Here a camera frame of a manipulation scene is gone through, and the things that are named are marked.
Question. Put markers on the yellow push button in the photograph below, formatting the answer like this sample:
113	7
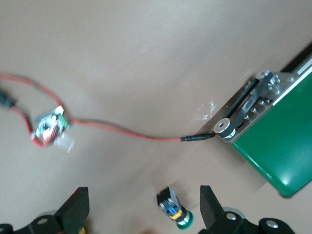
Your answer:
82	230

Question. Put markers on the green conveyor belt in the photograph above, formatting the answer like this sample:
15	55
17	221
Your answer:
280	146

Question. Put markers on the green push button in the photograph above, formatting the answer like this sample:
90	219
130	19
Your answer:
174	209

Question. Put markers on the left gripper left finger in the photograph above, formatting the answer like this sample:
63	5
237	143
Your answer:
75	209

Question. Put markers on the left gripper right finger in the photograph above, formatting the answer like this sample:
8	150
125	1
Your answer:
212	212

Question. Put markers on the small green circuit board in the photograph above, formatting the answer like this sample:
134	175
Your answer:
50	124

